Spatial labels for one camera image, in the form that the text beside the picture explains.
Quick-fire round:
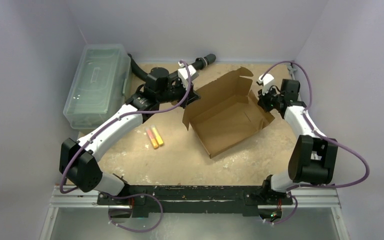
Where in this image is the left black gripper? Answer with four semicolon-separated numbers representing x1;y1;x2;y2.
157;76;201;109

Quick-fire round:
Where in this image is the brown cardboard box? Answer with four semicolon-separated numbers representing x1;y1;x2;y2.
182;67;275;158

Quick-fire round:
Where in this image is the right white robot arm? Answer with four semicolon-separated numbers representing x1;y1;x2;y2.
256;74;338;204

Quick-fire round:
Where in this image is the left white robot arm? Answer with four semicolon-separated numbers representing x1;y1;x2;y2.
59;61;199;205

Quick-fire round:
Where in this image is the yellow marker pen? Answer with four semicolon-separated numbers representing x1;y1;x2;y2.
151;125;164;146

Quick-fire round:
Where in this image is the orange marker pen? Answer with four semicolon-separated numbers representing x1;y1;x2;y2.
145;127;159;149

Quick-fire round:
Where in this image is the clear plastic storage bin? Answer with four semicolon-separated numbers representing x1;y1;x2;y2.
63;44;132;131

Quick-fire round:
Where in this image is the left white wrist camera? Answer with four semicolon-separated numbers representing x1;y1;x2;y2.
177;61;199;89

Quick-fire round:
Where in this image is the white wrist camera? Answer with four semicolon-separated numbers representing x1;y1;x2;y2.
256;73;275;93
177;61;199;89

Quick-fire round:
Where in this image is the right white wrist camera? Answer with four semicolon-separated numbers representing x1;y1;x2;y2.
256;73;275;93

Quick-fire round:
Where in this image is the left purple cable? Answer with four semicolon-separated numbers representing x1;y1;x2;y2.
59;59;193;234

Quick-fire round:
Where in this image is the black corrugated hose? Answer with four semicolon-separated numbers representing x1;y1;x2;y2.
127;53;217;82

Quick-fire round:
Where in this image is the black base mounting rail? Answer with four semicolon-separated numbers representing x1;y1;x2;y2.
97;177;294;220

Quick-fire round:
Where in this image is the aluminium frame extrusion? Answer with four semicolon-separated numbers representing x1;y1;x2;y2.
49;185;99;208

